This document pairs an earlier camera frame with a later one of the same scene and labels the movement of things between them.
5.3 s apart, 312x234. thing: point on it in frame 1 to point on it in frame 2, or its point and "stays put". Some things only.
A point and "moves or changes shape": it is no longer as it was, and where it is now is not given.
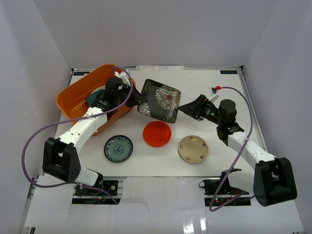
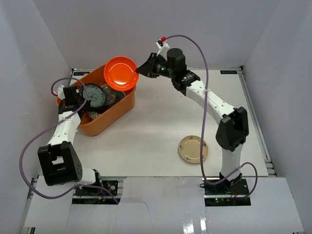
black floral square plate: x=163 y=101 moves or changes shape
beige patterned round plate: x=193 y=149 stays put
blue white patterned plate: x=118 y=148 to x=95 y=94
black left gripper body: x=129 y=96 to x=79 y=105
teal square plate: x=90 y=98 moves or changes shape
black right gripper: x=192 y=109 to x=148 y=68
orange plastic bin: x=72 y=101 stays put
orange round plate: x=157 y=133 to x=120 y=74
